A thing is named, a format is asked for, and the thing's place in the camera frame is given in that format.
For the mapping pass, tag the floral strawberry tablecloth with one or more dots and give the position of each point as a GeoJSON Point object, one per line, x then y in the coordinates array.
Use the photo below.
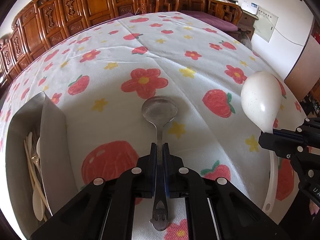
{"type": "Point", "coordinates": [100, 78]}

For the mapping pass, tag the white wall panel box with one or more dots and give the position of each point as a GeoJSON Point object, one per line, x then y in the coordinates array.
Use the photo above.
{"type": "Point", "coordinates": [265, 24]}

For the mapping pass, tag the purple seat cushion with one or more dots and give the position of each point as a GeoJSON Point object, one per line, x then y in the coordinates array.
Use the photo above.
{"type": "Point", "coordinates": [211, 20]}

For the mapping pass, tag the person's right hand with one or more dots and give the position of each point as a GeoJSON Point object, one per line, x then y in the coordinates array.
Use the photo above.
{"type": "Point", "coordinates": [313, 208]}

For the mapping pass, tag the metal utensil tray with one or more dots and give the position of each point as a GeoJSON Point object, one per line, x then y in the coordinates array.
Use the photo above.
{"type": "Point", "coordinates": [58, 182]}

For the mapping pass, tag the chopstick in tray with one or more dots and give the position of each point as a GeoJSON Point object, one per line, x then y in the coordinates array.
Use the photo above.
{"type": "Point", "coordinates": [31, 169]}

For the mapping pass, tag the white ceramic soup spoon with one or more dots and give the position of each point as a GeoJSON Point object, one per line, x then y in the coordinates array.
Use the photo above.
{"type": "Point", "coordinates": [260, 101]}

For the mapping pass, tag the white router box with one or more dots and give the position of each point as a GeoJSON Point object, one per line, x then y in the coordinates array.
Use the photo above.
{"type": "Point", "coordinates": [250, 7]}

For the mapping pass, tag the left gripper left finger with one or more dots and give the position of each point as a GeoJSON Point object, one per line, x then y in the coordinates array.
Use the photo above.
{"type": "Point", "coordinates": [149, 172]}

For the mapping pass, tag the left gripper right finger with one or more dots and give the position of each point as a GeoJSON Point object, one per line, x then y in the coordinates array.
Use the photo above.
{"type": "Point", "coordinates": [175, 182]}

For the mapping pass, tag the silver metal spoon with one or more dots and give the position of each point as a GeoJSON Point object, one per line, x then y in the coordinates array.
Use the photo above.
{"type": "Point", "coordinates": [159, 110]}

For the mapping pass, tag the silver metal fork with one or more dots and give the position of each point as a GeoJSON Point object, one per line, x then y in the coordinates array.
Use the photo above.
{"type": "Point", "coordinates": [35, 151]}

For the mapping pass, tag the wooden armchair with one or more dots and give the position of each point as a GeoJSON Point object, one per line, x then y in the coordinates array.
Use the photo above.
{"type": "Point", "coordinates": [152, 6]}

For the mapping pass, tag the wooden side table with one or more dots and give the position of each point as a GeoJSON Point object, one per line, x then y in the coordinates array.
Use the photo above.
{"type": "Point", "coordinates": [231, 13]}

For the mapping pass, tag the carved wooden cabinet wall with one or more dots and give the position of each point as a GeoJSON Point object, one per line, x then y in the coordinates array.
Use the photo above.
{"type": "Point", "coordinates": [42, 24]}

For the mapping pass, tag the white spoon in tray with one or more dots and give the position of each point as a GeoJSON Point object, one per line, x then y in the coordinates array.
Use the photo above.
{"type": "Point", "coordinates": [38, 204]}

